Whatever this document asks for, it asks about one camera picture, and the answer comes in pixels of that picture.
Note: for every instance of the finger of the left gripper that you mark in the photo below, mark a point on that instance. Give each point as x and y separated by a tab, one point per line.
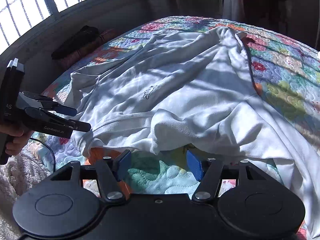
79	126
64	110

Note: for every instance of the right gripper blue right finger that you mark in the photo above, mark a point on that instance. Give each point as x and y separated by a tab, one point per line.
208	173

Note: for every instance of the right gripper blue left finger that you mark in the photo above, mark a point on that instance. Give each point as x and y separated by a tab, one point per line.
110	176

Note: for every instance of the white long sleeve shirt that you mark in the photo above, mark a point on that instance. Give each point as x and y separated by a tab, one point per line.
192	88

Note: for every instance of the person left hand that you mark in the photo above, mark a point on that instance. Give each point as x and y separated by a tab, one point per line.
20	136

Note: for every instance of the white fluffy robe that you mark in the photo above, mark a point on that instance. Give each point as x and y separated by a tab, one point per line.
17	176

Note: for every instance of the black bag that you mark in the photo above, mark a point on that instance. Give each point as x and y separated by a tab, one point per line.
83	37

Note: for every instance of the pink suitcase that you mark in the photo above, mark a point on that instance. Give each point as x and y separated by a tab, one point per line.
83	51

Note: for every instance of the floral quilted bedspread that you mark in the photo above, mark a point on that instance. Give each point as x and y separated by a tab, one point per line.
285	74

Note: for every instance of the white hanging garment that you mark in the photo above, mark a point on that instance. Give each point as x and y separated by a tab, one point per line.
233	10

